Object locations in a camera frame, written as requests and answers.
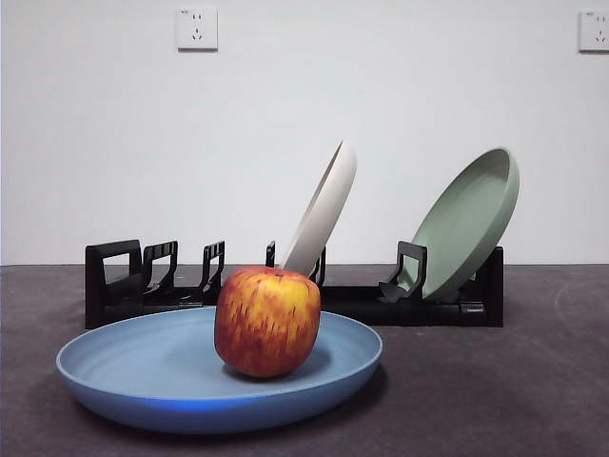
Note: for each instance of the red yellow apple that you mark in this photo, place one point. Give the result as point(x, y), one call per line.
point(266, 323)

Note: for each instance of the blue plate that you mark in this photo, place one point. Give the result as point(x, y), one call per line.
point(143, 371)

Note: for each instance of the beige plate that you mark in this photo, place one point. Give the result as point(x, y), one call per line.
point(328, 204)

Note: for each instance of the green plate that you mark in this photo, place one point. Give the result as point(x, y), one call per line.
point(466, 228)

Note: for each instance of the white wall socket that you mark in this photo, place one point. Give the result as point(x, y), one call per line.
point(595, 31)
point(197, 28)

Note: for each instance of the black plate rack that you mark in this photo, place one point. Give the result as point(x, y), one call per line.
point(428, 314)

